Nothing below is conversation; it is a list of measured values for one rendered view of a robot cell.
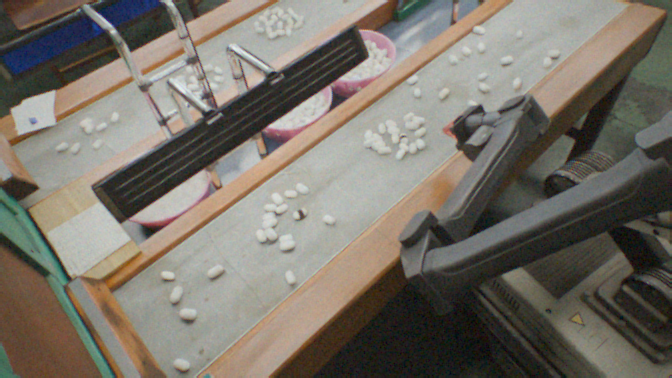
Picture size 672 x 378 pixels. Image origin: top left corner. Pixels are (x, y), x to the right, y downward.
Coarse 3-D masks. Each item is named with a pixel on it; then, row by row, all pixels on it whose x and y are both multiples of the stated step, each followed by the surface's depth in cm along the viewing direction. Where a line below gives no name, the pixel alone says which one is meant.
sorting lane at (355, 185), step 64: (576, 0) 162; (448, 64) 147; (512, 64) 144; (256, 192) 122; (320, 192) 120; (384, 192) 118; (192, 256) 112; (256, 256) 110; (320, 256) 109; (192, 320) 102; (256, 320) 100
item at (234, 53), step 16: (240, 48) 97; (240, 64) 105; (256, 64) 94; (176, 80) 93; (240, 80) 107; (272, 80) 92; (176, 96) 97; (192, 96) 89; (208, 112) 86; (240, 144) 119; (256, 144) 123
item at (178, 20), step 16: (160, 0) 113; (96, 16) 110; (176, 16) 114; (112, 32) 107; (192, 48) 121; (128, 64) 112; (176, 64) 122; (192, 64) 124; (144, 80) 117; (144, 96) 120; (208, 96) 133; (160, 112) 125; (176, 112) 129
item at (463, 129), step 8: (480, 104) 106; (472, 112) 105; (480, 112) 106; (464, 120) 104; (472, 120) 102; (480, 120) 99; (456, 128) 103; (464, 128) 103; (472, 128) 101; (456, 136) 103; (464, 136) 104
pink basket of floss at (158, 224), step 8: (144, 152) 131; (208, 176) 128; (208, 184) 122; (208, 192) 127; (200, 200) 122; (184, 208) 117; (168, 216) 116; (176, 216) 117; (144, 224) 119; (152, 224) 119; (160, 224) 119; (168, 224) 121
